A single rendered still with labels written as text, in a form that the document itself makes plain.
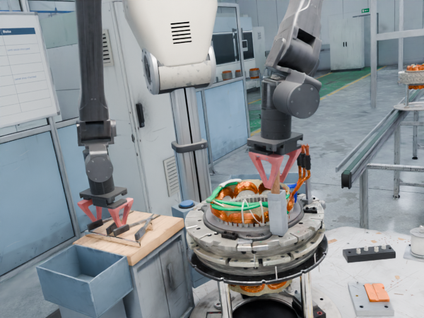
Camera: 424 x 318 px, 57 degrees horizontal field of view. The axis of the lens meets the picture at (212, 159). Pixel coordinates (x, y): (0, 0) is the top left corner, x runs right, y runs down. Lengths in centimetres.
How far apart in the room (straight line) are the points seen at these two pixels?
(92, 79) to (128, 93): 218
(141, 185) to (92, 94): 235
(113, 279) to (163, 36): 71
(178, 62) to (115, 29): 183
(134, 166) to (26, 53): 111
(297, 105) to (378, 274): 76
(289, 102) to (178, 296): 63
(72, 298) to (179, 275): 29
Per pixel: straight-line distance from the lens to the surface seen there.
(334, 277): 126
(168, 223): 100
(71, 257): 100
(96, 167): 86
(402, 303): 119
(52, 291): 95
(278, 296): 115
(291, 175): 127
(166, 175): 329
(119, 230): 95
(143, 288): 95
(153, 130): 317
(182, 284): 108
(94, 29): 81
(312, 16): 76
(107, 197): 93
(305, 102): 65
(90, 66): 84
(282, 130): 72
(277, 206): 78
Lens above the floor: 147
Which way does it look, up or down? 16 degrees down
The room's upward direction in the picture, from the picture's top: 7 degrees counter-clockwise
